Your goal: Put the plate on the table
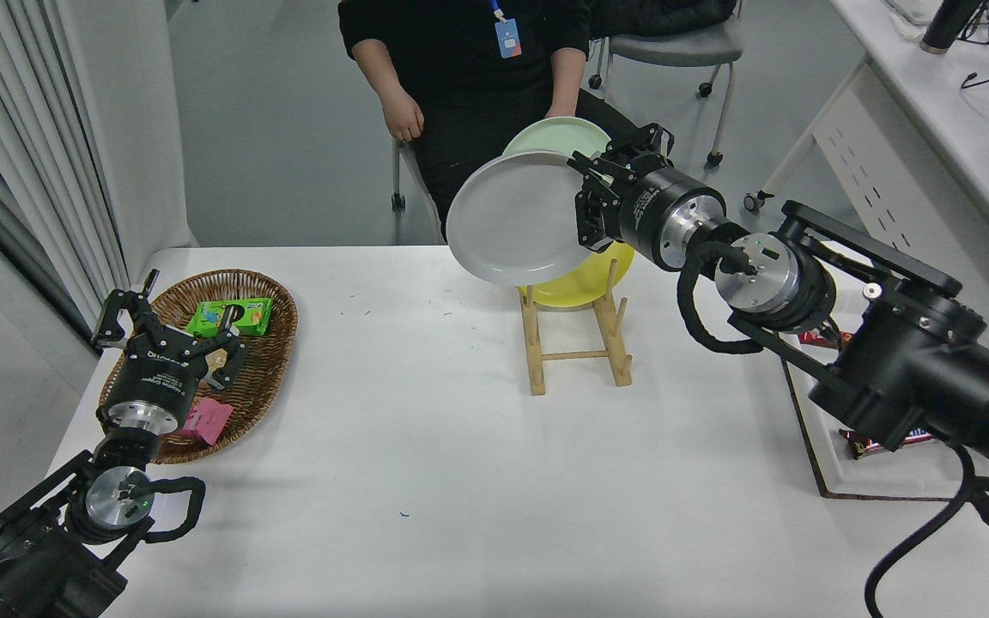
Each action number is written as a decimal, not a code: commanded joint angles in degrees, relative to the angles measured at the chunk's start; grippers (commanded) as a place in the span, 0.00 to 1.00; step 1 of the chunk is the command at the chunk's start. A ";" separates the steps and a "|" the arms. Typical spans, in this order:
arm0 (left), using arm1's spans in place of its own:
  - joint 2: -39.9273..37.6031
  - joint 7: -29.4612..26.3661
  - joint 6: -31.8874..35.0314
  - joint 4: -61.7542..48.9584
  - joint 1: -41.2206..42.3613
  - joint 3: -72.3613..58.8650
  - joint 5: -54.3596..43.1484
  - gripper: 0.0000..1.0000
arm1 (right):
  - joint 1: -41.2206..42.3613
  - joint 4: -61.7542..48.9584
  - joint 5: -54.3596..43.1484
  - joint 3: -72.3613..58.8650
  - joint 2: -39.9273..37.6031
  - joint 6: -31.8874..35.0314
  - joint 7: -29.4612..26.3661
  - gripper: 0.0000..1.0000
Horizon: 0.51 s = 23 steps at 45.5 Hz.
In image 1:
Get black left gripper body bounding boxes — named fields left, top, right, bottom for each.
left=104, top=330, right=209, bottom=413

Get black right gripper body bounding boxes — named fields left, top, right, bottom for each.
left=622, top=167, right=706, bottom=263

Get grey plate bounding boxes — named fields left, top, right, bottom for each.
left=446, top=150, right=603, bottom=288

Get yellow plate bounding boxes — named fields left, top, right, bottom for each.
left=519, top=240, right=636, bottom=309

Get pale green plate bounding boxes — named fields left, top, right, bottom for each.
left=502, top=117, right=616, bottom=185

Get wooden plate rack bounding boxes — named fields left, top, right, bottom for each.
left=519, top=256, right=634, bottom=397

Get person's right hand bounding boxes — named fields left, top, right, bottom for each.
left=383, top=88, right=426, bottom=144

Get brown wicker basket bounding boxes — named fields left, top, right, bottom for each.
left=98, top=269, right=299, bottom=465

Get green snack packet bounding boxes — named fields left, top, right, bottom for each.
left=185, top=297, right=275, bottom=338

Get pink snack packet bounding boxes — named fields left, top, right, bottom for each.
left=175, top=397, right=235, bottom=446

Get grey chair with casters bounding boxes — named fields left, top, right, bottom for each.
left=589, top=0, right=746, bottom=168

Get black jacket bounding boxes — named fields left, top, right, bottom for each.
left=591, top=0, right=737, bottom=39

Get person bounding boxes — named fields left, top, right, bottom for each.
left=338, top=0, right=663, bottom=245

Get white desk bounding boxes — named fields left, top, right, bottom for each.
left=743, top=0, right=989, bottom=460

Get brown Snickers bar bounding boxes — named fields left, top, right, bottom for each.
left=840, top=427, right=937, bottom=461

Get black bottle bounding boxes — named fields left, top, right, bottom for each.
left=920, top=0, right=986, bottom=56

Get white tray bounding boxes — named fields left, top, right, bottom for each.
left=780, top=288, right=989, bottom=501

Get black eyeglasses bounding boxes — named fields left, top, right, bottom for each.
left=960, top=0, right=989, bottom=46

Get blue badge with lanyard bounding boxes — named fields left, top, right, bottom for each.
left=488, top=0, right=522, bottom=59

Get white frame chair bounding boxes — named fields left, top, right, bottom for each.
left=391, top=137, right=446, bottom=245

